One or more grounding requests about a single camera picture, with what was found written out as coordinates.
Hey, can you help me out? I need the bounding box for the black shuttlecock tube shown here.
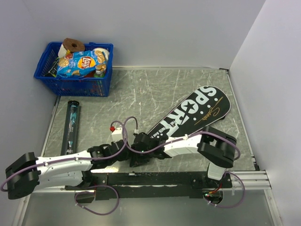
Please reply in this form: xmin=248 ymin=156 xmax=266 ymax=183
xmin=61 ymin=100 xmax=80 ymax=155

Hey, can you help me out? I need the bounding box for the blue plastic basket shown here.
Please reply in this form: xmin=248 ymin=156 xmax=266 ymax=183
xmin=33 ymin=42 xmax=114 ymax=97

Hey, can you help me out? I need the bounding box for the black racket cover bag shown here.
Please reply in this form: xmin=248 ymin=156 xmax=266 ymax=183
xmin=147 ymin=86 xmax=231 ymax=138

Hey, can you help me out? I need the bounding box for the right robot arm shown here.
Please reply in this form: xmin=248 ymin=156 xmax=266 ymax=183
xmin=129 ymin=126 xmax=241 ymax=187

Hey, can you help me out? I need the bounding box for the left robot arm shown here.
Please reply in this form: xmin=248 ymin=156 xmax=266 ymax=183
xmin=0 ymin=140 xmax=129 ymax=200

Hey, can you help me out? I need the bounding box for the blue Lays chip bag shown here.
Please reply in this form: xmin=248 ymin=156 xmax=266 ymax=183
xmin=56 ymin=48 xmax=110 ymax=78

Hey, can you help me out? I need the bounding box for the brown chocolate donut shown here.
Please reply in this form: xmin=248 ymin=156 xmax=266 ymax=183
xmin=63 ymin=38 xmax=85 ymax=52

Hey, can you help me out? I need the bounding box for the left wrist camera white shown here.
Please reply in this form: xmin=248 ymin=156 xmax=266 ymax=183
xmin=110 ymin=126 xmax=123 ymax=142

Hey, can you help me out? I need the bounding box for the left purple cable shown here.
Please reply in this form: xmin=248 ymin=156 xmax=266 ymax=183
xmin=0 ymin=121 xmax=129 ymax=192

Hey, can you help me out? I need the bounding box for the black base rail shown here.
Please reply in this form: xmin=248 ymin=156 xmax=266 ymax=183
xmin=65 ymin=171 xmax=232 ymax=201

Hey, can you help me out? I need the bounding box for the aluminium frame rail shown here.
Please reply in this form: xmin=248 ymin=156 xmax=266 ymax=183
xmin=233 ymin=171 xmax=271 ymax=190

